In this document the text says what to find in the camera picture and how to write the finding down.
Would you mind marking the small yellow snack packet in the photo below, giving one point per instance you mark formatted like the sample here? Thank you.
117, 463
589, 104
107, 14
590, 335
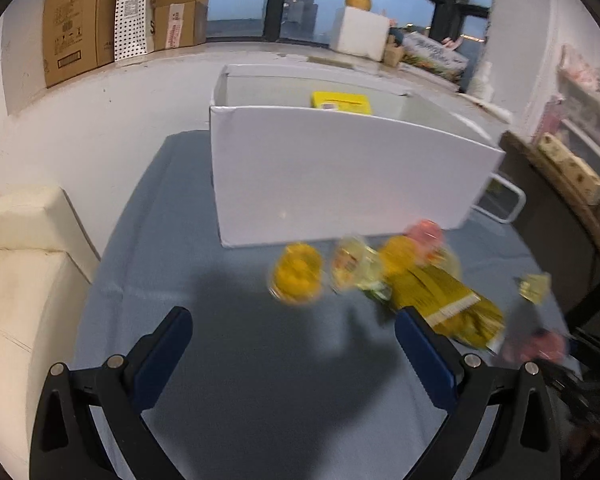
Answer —
534, 287

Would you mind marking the pink jelly cup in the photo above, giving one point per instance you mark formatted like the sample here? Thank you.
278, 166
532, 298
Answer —
424, 234
542, 346

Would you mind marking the clear plastic drawer unit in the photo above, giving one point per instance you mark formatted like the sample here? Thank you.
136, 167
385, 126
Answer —
590, 105

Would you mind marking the pale yellow jelly cup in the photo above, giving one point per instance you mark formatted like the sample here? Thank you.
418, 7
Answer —
445, 260

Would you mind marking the olive yellow snack bag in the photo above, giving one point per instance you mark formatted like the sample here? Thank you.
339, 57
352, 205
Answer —
445, 305

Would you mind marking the yellow flat snack packet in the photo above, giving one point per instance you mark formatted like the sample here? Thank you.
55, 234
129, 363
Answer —
341, 102

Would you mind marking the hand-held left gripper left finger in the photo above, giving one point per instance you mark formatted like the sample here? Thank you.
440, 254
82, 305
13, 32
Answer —
162, 355

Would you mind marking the dark wooden side table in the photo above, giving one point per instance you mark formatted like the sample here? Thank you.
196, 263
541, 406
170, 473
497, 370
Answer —
555, 230

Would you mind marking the orange jelly cup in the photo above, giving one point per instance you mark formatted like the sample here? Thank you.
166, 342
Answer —
399, 256
297, 274

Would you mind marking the white perforated board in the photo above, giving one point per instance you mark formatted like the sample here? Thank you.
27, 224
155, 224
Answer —
132, 10

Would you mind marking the cream leather sofa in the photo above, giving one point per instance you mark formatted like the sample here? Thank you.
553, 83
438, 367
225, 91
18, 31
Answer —
20, 285

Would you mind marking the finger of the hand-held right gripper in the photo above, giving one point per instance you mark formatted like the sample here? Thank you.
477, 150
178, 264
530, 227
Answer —
521, 322

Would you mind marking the large brown cardboard box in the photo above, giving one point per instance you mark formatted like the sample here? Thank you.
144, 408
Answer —
77, 25

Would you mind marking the clear yellow jelly cup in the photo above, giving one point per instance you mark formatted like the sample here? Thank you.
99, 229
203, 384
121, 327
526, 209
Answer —
352, 262

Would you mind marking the black window frame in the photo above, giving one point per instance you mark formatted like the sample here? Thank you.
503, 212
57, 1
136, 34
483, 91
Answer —
277, 0

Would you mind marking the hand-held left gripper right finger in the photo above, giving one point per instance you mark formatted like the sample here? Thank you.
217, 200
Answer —
427, 360

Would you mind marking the white foam box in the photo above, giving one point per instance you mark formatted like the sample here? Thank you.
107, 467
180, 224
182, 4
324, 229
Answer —
360, 34

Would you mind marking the small open cardboard box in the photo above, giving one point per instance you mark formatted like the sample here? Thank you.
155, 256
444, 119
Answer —
177, 17

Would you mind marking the grey blue tablecloth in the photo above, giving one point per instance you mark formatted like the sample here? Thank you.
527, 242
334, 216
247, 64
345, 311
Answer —
260, 360

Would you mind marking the white metal stool frame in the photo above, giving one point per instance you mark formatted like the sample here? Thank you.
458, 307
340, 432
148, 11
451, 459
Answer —
510, 200

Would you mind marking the flat printed box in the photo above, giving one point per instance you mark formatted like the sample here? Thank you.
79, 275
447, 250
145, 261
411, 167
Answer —
437, 56

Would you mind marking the yellow patterned box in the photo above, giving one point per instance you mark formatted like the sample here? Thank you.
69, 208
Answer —
572, 167

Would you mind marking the large white box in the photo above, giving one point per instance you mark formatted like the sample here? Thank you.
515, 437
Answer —
340, 180

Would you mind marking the orange round fruit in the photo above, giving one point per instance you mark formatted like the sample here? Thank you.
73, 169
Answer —
358, 1

